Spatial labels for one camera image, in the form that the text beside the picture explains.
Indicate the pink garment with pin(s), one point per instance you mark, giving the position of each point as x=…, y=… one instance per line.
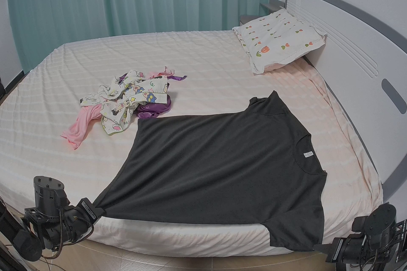
x=79, y=130

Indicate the purple garment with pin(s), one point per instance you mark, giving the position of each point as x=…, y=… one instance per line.
x=155, y=109

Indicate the bed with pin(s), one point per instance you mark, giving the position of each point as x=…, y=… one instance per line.
x=203, y=57

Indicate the black T-shirt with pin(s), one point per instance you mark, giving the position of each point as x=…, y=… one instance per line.
x=222, y=174

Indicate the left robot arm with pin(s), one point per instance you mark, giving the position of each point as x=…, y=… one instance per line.
x=51, y=193

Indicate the grey bedside table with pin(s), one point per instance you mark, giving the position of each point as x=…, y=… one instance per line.
x=246, y=19

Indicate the white printed pillow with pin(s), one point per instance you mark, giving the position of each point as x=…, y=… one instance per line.
x=273, y=38

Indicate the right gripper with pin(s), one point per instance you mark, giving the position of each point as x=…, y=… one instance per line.
x=353, y=249

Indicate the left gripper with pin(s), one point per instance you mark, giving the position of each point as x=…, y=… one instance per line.
x=78, y=223

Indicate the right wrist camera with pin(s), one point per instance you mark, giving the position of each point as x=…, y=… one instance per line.
x=359, y=223

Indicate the white printed pyjama top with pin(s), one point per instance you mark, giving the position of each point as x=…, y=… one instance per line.
x=140, y=92

